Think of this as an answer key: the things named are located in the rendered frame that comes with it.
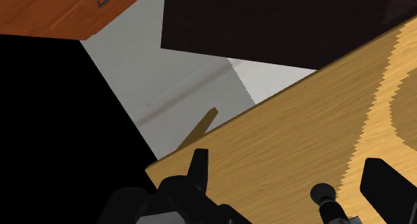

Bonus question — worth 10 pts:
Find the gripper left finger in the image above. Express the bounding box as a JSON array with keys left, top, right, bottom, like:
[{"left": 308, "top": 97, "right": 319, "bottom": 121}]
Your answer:
[{"left": 98, "top": 148, "right": 252, "bottom": 224}]

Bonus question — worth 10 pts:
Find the dark brown furniture block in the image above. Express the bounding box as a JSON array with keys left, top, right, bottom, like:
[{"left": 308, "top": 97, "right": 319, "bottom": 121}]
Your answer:
[{"left": 160, "top": 0, "right": 417, "bottom": 70}]

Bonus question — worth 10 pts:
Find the orange wooden cabinet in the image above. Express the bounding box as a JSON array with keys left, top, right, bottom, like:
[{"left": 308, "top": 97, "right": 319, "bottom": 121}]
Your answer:
[{"left": 0, "top": 0, "right": 152, "bottom": 41}]

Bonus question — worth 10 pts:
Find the black robot stand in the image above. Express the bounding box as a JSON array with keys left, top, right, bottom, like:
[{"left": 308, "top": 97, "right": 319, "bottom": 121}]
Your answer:
[{"left": 0, "top": 34, "right": 160, "bottom": 224}]

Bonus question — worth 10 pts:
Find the light wooden table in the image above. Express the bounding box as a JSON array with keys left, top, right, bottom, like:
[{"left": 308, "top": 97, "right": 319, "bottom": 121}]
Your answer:
[{"left": 144, "top": 16, "right": 417, "bottom": 224}]

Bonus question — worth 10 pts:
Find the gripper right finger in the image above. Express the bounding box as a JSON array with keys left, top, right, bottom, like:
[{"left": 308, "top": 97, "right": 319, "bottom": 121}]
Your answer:
[{"left": 309, "top": 157, "right": 417, "bottom": 224}]

